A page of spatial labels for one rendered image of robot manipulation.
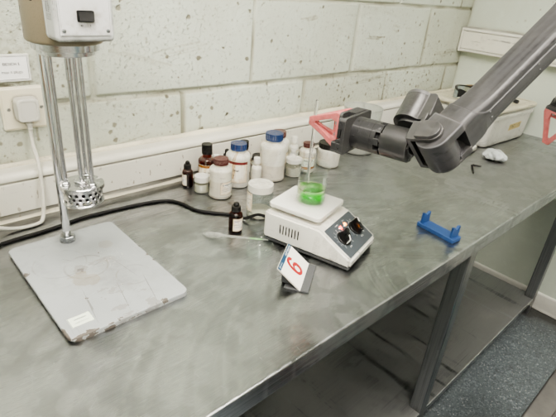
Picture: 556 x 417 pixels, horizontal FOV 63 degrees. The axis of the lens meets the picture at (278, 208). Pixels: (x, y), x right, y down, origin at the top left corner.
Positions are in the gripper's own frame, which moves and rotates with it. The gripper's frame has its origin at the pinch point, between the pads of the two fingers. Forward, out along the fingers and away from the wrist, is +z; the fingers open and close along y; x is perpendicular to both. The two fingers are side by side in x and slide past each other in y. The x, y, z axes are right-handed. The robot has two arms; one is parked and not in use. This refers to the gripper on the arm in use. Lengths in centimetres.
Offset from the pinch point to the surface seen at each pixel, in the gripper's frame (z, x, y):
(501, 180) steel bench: -26, 26, -73
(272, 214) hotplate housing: 3.6, 19.4, 6.0
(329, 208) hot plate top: -5.4, 17.2, -1.1
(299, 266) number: -7.1, 24.3, 11.4
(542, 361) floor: -58, 101, -100
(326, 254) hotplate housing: -9.4, 23.6, 5.2
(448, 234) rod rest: -24.9, 25.1, -23.7
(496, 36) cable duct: 0, -9, -141
